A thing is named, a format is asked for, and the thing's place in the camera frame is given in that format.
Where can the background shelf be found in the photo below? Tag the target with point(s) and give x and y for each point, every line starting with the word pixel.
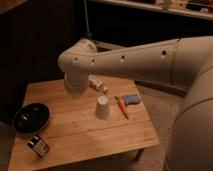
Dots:
pixel 164 8

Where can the small white bottle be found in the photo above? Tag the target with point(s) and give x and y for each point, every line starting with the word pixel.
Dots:
pixel 97 84

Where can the grey metal beam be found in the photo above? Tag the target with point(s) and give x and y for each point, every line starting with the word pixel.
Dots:
pixel 103 46

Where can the wooden table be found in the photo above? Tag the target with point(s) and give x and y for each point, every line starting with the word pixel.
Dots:
pixel 74 133

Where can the blue toy piece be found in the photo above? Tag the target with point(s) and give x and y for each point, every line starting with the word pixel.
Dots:
pixel 131 99

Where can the orange carrot toy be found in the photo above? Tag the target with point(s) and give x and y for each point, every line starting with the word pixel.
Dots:
pixel 122 106

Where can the black bowl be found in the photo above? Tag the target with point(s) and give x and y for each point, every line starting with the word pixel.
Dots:
pixel 31 118

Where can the vertical metal pole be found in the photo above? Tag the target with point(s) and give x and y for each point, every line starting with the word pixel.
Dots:
pixel 88 33

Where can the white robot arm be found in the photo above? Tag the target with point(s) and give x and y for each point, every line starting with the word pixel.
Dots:
pixel 185 63

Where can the white ceramic cup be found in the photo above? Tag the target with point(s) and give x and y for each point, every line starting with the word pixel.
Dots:
pixel 102 107

